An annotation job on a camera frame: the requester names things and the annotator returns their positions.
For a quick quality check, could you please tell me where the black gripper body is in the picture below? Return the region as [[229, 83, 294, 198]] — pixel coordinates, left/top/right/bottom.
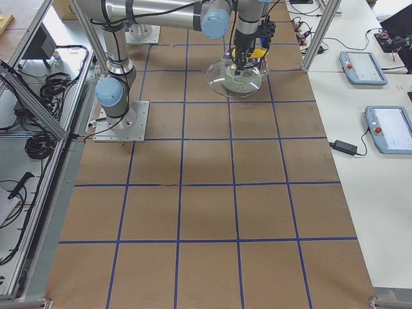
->
[[234, 19, 276, 70]]

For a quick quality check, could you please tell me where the glass pot lid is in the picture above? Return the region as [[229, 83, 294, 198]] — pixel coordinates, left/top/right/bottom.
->
[[206, 59, 263, 98]]

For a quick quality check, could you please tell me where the yellow corn cob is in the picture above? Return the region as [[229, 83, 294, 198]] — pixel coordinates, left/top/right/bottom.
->
[[247, 48, 267, 59]]

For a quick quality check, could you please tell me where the pale green cooking pot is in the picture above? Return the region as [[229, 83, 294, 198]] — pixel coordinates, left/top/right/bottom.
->
[[221, 50, 268, 97]]

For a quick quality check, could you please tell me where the upper teach pendant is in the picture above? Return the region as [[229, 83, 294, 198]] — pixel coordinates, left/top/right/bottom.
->
[[339, 51, 388, 86]]

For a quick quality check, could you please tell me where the teach pendant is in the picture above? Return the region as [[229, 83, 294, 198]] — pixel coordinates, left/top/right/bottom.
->
[[339, 51, 388, 86], [365, 106, 411, 155]]

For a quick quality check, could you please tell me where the black power adapter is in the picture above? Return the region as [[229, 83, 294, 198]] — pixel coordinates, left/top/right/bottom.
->
[[329, 140, 357, 156]]

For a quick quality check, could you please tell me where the lower teach pendant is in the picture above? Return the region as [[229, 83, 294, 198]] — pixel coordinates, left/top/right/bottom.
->
[[365, 106, 411, 155]]

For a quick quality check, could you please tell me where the cardboard box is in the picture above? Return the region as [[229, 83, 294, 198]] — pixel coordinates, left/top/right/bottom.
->
[[52, 0, 77, 21]]

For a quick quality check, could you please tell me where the aluminium frame post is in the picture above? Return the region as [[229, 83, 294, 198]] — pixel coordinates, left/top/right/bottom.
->
[[301, 0, 341, 73]]

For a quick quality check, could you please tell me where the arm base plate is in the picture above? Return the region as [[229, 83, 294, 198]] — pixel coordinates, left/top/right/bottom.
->
[[126, 24, 160, 45], [92, 101, 149, 142]]

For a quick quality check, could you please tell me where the aluminium frame rail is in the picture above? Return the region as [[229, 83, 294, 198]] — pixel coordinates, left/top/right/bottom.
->
[[1, 61, 69, 140]]

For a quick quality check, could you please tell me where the coiled black cable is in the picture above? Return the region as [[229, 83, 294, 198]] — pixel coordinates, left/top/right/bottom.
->
[[25, 133, 52, 161]]

